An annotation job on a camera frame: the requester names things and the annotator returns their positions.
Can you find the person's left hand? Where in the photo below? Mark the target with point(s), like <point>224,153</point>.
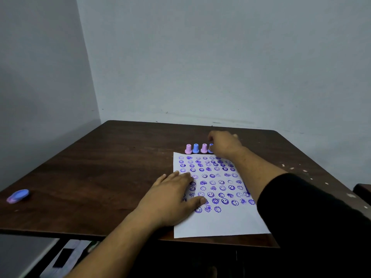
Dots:
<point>171,202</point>

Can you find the person's right hand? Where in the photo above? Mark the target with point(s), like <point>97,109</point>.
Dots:
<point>226,144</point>

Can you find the blue stamp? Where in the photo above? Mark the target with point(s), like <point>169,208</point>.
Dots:
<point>196,148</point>
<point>210,148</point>

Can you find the pink stamp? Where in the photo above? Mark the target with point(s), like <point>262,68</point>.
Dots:
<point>188,148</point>
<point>204,148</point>

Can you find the white paper with purple prints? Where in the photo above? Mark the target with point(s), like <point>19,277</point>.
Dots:
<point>220,225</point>

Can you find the person's left forearm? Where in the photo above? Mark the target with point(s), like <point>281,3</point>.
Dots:
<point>116,251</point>

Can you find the person's right forearm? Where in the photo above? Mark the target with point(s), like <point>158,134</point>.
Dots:
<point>255,170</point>

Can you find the person's black right sleeve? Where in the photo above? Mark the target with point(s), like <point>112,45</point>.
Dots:
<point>318,228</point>

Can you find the dark wooden chair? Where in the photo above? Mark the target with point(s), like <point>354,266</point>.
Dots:
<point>363,192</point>

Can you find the purple oval cap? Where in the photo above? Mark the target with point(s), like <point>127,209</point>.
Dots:
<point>18,196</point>

